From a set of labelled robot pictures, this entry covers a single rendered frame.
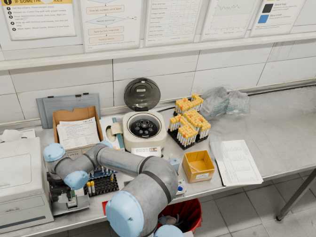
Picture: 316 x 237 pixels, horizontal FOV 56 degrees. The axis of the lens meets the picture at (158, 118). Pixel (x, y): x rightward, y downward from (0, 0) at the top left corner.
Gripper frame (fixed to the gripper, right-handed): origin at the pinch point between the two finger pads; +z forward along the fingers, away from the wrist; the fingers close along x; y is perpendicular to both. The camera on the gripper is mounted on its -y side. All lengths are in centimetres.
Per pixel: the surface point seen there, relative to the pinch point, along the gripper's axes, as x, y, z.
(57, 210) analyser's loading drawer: 1.2, 7.3, 7.3
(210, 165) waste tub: -2, -73, 4
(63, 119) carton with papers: -53, -1, 3
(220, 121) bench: -38, -97, 12
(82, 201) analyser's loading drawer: -0.7, -4.3, 7.4
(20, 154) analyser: -14.1, 17.1, -18.8
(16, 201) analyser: 4.3, 20.1, -12.6
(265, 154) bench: -6, -112, 12
